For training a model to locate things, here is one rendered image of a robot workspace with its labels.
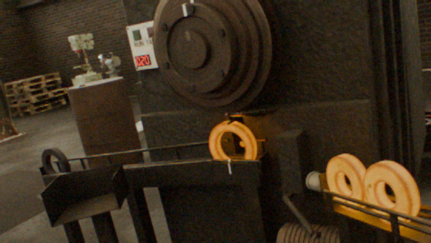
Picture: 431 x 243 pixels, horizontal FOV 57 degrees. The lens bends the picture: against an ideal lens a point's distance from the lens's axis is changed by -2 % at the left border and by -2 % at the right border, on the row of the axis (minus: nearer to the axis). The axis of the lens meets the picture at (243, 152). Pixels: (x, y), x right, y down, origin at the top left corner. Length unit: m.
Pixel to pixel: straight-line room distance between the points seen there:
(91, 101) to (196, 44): 2.94
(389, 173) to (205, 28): 0.69
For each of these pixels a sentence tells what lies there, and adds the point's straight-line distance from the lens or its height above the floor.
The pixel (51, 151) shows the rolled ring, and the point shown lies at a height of 0.73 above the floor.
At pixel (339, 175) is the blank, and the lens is 1.16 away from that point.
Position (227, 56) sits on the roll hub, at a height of 1.08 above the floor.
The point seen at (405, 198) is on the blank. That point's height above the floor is 0.74.
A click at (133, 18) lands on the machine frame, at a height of 1.27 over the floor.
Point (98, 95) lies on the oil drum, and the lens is 4.15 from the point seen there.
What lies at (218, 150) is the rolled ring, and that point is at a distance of 1.50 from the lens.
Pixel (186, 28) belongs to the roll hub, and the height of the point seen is 1.18.
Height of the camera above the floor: 1.16
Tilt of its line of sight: 17 degrees down
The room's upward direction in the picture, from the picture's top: 10 degrees counter-clockwise
